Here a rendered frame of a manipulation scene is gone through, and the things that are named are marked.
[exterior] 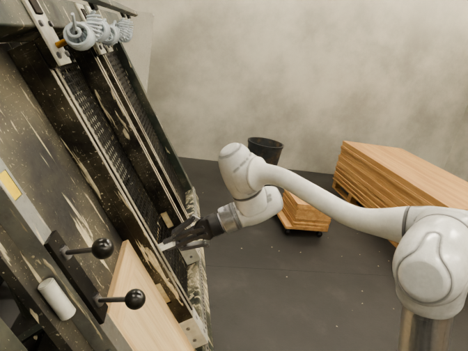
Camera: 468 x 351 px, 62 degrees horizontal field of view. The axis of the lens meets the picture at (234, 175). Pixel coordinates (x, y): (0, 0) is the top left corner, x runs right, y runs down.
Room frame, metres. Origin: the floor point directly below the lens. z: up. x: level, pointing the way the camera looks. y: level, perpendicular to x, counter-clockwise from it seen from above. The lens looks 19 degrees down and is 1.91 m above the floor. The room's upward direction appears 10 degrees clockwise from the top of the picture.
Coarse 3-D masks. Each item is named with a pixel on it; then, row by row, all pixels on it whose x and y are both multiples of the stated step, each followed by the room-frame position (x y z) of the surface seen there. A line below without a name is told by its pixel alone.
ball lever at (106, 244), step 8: (96, 240) 0.58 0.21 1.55; (104, 240) 0.58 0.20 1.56; (64, 248) 0.61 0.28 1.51; (88, 248) 0.59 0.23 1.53; (96, 248) 0.57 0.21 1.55; (104, 248) 0.57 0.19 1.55; (112, 248) 0.58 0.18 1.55; (64, 256) 0.61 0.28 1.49; (96, 256) 0.57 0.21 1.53; (104, 256) 0.57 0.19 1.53
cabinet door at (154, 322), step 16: (128, 240) 1.02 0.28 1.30; (128, 256) 0.96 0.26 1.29; (128, 272) 0.90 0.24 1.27; (144, 272) 1.01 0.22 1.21; (112, 288) 0.79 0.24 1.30; (128, 288) 0.85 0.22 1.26; (144, 288) 0.96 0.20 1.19; (112, 304) 0.73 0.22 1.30; (144, 304) 0.90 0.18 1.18; (160, 304) 1.00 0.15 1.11; (112, 320) 0.70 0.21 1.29; (128, 320) 0.77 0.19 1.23; (144, 320) 0.85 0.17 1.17; (160, 320) 0.94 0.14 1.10; (176, 320) 1.06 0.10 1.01; (128, 336) 0.72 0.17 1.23; (144, 336) 0.80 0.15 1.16; (160, 336) 0.89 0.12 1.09; (176, 336) 0.99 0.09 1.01
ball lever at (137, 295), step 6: (96, 294) 0.63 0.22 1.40; (126, 294) 0.59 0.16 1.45; (132, 294) 0.59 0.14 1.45; (138, 294) 0.59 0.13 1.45; (144, 294) 0.60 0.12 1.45; (96, 300) 0.62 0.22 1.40; (102, 300) 0.62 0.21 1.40; (108, 300) 0.61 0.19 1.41; (114, 300) 0.61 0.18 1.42; (120, 300) 0.60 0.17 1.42; (126, 300) 0.58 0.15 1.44; (132, 300) 0.58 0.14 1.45; (138, 300) 0.58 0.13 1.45; (144, 300) 0.59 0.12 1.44; (132, 306) 0.58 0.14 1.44; (138, 306) 0.58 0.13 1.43
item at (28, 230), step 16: (0, 160) 0.62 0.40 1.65; (0, 192) 0.58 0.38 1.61; (0, 208) 0.58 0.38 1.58; (16, 208) 0.58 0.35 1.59; (32, 208) 0.62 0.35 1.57; (16, 224) 0.58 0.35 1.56; (32, 224) 0.60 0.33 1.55; (16, 240) 0.58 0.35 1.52; (32, 240) 0.59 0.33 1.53; (32, 256) 0.59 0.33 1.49; (48, 256) 0.59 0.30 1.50; (48, 272) 0.59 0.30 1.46; (64, 288) 0.60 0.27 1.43; (80, 304) 0.60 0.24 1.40; (80, 320) 0.60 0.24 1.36; (96, 320) 0.61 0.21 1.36; (96, 336) 0.61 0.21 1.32; (112, 336) 0.63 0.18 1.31
